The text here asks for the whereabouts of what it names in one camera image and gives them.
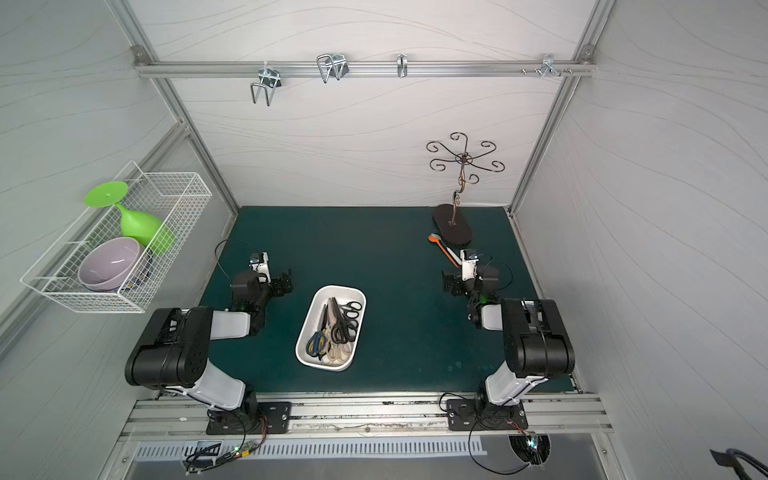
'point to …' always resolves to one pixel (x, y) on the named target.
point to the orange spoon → (436, 240)
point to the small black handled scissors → (351, 309)
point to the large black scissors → (343, 329)
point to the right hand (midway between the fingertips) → (459, 267)
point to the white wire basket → (176, 199)
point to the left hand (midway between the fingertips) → (276, 270)
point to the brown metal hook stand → (448, 216)
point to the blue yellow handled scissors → (317, 342)
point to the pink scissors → (337, 352)
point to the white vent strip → (273, 449)
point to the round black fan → (531, 447)
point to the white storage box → (318, 296)
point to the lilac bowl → (109, 264)
